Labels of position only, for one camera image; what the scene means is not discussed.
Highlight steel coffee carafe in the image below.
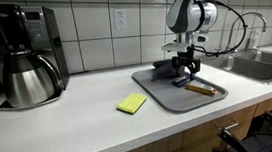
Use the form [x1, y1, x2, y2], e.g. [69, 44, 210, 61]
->
[0, 46, 66, 110]

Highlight chrome faucet handle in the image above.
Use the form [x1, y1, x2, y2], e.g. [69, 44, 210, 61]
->
[231, 45, 241, 55]
[214, 46, 226, 58]

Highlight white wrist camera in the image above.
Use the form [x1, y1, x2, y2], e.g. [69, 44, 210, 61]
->
[161, 40, 192, 55]

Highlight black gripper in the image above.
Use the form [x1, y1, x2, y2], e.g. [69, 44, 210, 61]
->
[170, 47, 204, 82]

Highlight yellow sponge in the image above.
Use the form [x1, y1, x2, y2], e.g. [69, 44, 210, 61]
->
[115, 91, 149, 116]

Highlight stainless steel sink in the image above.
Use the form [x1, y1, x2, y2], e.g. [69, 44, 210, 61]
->
[200, 46, 272, 92]

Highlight black robot stand frame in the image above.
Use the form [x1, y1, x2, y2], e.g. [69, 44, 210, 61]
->
[202, 101, 272, 152]

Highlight grey plastic tray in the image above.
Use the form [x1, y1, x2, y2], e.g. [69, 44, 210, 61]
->
[130, 60, 231, 118]

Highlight silver drawer handle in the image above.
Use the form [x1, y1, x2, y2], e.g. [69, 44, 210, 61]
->
[214, 118, 240, 133]

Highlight chrome faucet spout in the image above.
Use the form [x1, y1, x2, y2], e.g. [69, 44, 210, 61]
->
[222, 10, 271, 55]

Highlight clear soap bottle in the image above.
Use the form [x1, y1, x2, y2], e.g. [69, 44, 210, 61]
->
[245, 27, 262, 51]

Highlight black coffee maker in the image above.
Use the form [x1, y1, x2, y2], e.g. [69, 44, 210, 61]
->
[0, 0, 73, 112]

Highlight white wall outlet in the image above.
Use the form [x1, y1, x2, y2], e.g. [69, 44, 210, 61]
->
[113, 8, 128, 31]

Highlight dark blue oven mitt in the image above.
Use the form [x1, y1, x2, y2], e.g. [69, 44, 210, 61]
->
[149, 57, 187, 83]

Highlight wooden base cabinet drawers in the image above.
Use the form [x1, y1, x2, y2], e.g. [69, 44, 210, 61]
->
[68, 91, 272, 152]

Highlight purple snack packet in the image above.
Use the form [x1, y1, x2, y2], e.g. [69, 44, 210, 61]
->
[170, 74, 193, 90]

